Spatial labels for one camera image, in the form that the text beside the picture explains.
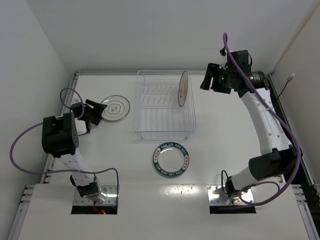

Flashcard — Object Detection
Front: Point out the white plate black ring pattern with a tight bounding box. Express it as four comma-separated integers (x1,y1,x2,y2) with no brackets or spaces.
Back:
101,95,131,122

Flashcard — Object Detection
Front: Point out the white plate orange pattern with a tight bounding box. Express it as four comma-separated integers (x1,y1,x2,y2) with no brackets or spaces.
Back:
178,70,189,107

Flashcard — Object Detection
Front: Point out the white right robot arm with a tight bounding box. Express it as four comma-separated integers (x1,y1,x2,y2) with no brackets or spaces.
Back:
200,50,301,197

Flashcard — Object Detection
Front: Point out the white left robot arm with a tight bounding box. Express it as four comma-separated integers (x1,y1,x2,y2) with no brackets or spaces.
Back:
41,99,107,204

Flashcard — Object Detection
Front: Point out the green rimmed lettered plate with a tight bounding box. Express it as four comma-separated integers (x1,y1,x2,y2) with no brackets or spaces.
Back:
152,141,190,179

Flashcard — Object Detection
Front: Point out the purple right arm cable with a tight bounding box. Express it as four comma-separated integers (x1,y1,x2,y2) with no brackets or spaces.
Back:
222,32,302,206

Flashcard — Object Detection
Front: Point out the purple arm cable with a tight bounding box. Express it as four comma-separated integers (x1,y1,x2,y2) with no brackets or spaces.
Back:
9,87,119,193
222,32,302,206

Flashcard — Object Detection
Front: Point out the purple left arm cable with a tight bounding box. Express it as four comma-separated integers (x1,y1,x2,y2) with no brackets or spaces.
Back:
9,87,119,193

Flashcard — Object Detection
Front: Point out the clear wire dish rack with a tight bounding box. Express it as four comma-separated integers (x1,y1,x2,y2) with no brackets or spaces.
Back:
134,70,197,140

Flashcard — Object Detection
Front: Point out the black wall cable white plug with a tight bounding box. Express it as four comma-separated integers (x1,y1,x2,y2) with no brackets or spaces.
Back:
276,73,295,100

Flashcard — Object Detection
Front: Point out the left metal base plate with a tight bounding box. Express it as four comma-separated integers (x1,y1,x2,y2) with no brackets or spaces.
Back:
72,185,118,207

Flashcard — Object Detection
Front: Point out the metal base plate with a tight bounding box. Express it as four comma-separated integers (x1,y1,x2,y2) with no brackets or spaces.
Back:
72,185,118,207
207,185,254,207

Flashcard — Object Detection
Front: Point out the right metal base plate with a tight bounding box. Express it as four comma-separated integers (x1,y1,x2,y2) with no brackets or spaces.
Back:
207,185,254,207

